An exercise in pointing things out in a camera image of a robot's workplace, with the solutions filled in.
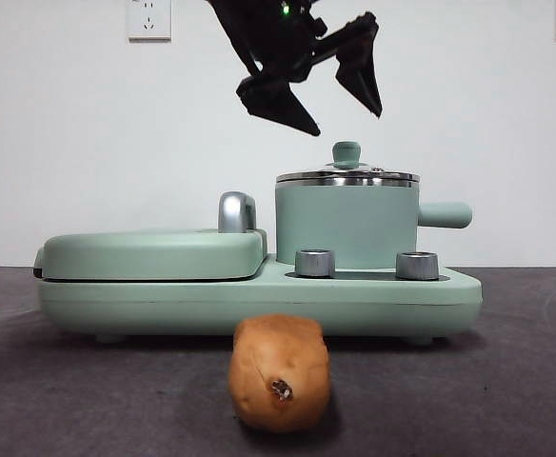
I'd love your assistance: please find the chrome griddle handle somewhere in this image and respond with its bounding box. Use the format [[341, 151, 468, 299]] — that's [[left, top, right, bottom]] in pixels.
[[218, 190, 259, 234]]

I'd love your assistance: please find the mint green pot with handle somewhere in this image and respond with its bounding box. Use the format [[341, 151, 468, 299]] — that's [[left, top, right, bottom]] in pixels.
[[274, 174, 474, 268]]

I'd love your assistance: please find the brown potato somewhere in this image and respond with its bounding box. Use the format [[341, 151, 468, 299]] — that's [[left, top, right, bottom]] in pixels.
[[228, 313, 332, 434]]

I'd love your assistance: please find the white wall socket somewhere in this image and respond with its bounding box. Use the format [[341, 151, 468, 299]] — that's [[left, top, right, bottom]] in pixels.
[[127, 0, 172, 42]]

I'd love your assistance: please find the glass pot lid green knob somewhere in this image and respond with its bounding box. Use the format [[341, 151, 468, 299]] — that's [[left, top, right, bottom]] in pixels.
[[276, 140, 421, 184]]

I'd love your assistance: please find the silver control knob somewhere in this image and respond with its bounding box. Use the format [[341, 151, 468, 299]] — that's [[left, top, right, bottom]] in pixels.
[[395, 250, 440, 281], [294, 248, 337, 278]]

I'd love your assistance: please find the mint green breakfast machine base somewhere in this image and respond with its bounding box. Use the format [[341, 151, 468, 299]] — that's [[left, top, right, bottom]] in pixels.
[[36, 254, 484, 345]]

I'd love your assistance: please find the mint green griddle cover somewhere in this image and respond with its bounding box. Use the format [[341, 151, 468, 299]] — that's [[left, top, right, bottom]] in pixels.
[[33, 228, 269, 282]]

